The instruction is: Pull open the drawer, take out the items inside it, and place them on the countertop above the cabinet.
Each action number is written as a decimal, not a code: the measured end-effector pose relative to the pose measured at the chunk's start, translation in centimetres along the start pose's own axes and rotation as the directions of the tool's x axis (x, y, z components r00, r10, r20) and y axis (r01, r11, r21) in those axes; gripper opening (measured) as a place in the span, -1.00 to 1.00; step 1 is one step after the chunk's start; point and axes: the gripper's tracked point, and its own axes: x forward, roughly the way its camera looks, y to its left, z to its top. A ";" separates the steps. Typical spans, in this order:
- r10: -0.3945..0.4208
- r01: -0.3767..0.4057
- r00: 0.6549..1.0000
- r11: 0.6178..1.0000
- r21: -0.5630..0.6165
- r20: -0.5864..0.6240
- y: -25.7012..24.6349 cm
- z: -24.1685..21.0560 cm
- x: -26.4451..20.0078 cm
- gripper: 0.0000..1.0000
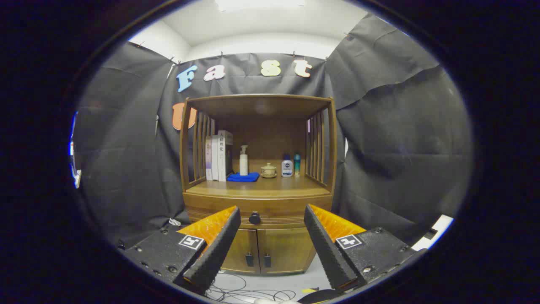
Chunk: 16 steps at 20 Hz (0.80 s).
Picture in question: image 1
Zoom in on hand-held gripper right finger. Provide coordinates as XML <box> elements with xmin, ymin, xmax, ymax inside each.
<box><xmin>304</xmin><ymin>204</ymin><xmax>427</xmax><ymax>293</ymax></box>

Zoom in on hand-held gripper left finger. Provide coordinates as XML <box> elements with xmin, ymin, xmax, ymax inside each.
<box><xmin>120</xmin><ymin>206</ymin><xmax>241</xmax><ymax>295</ymax></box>

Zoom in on wooden drawer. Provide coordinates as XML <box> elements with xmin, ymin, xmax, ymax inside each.
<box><xmin>184</xmin><ymin>193</ymin><xmax>334</xmax><ymax>231</ymax></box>

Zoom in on wooden cabinet door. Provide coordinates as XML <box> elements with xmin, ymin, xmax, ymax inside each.
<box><xmin>256</xmin><ymin>227</ymin><xmax>317</xmax><ymax>275</ymax></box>
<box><xmin>221</xmin><ymin>228</ymin><xmax>261</xmax><ymax>274</ymax></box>

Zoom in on wooden countertop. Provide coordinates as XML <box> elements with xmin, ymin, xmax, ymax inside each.
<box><xmin>186</xmin><ymin>160</ymin><xmax>332</xmax><ymax>199</ymax></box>

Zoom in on wooden cabinet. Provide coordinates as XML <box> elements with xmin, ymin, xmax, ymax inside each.
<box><xmin>179</xmin><ymin>94</ymin><xmax>338</xmax><ymax>276</ymax></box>

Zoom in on blue cloth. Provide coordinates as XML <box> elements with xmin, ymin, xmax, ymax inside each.
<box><xmin>227</xmin><ymin>172</ymin><xmax>260</xmax><ymax>183</ymax></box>

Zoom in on white book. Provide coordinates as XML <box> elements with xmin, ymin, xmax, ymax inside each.
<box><xmin>211</xmin><ymin>135</ymin><xmax>220</xmax><ymax>181</ymax></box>

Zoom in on purple book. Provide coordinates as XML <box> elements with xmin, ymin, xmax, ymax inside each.
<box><xmin>205</xmin><ymin>136</ymin><xmax>213</xmax><ymax>181</ymax></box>

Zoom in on grey book with portrait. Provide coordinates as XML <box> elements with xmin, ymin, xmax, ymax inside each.
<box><xmin>217</xmin><ymin>130</ymin><xmax>234</xmax><ymax>182</ymax></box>

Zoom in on black cables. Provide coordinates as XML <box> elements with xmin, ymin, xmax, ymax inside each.
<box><xmin>207</xmin><ymin>270</ymin><xmax>298</xmax><ymax>304</ymax></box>

